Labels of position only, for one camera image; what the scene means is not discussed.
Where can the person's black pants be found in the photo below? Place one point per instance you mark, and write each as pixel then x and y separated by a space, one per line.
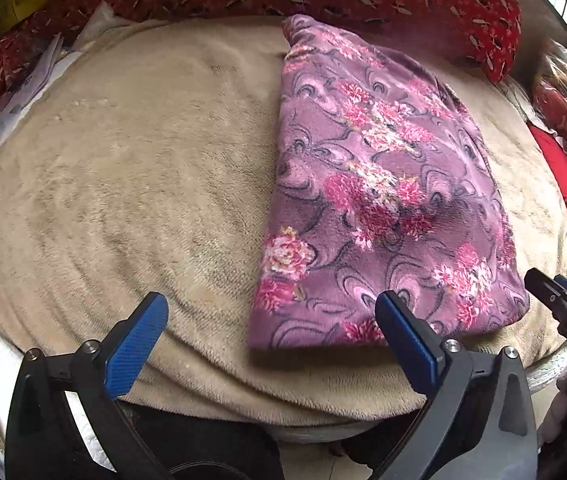
pixel 213 440

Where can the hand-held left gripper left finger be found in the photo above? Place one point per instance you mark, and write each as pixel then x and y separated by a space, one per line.
pixel 133 345

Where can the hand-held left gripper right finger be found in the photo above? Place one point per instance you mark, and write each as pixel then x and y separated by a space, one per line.
pixel 408 345

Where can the beige fleece blanket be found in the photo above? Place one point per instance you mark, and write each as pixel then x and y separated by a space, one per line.
pixel 138 185

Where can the white plastic sheet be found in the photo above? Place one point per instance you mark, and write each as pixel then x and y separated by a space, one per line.
pixel 28 80

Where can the person's right hand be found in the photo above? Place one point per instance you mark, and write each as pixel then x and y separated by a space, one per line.
pixel 558 417

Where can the purple floral fleece garment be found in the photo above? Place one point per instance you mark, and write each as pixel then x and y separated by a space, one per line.
pixel 378 185

